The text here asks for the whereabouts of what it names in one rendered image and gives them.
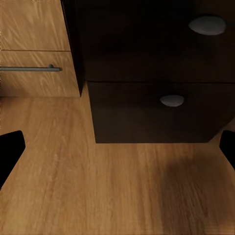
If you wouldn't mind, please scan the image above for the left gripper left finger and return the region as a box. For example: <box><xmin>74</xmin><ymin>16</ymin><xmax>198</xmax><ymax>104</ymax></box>
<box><xmin>0</xmin><ymin>130</ymin><xmax>25</xmax><ymax>189</ymax></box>

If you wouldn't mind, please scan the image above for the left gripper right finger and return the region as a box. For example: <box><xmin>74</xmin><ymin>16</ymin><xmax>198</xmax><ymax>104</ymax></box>
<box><xmin>219</xmin><ymin>130</ymin><xmax>235</xmax><ymax>170</ymax></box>

